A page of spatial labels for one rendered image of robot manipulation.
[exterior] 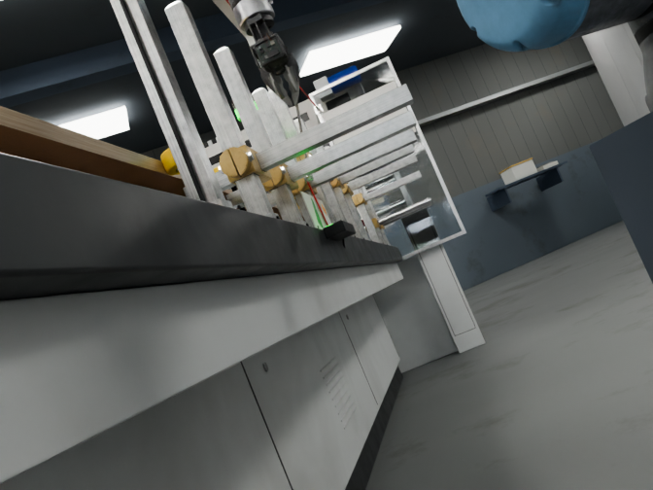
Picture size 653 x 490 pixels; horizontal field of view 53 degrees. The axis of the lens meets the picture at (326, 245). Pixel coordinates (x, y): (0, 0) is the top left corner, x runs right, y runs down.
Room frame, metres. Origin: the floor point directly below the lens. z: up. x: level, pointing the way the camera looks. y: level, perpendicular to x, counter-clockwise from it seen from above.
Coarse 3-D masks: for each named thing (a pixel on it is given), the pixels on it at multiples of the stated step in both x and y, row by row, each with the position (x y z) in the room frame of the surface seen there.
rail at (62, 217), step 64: (0, 192) 0.37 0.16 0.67; (64, 192) 0.43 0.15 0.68; (128, 192) 0.53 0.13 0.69; (0, 256) 0.35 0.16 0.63; (64, 256) 0.41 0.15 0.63; (128, 256) 0.49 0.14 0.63; (192, 256) 0.62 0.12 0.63; (256, 256) 0.83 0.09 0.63; (320, 256) 1.27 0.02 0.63; (384, 256) 2.68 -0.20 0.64
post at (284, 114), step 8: (272, 96) 1.85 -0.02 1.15; (280, 104) 1.85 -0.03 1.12; (280, 112) 1.85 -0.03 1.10; (288, 112) 1.85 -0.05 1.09; (280, 120) 1.85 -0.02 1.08; (288, 120) 1.85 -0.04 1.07; (288, 128) 1.85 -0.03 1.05; (296, 128) 1.88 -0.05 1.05; (288, 136) 1.85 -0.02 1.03; (320, 192) 1.85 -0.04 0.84; (328, 208) 1.85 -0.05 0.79; (328, 216) 1.85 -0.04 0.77
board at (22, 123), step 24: (0, 120) 0.73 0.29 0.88; (24, 120) 0.78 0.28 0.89; (0, 144) 0.77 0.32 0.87; (24, 144) 0.80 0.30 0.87; (48, 144) 0.83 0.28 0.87; (72, 144) 0.87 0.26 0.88; (96, 144) 0.94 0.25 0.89; (72, 168) 0.95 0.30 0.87; (96, 168) 0.99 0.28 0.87; (120, 168) 1.04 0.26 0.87; (144, 168) 1.09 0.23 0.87
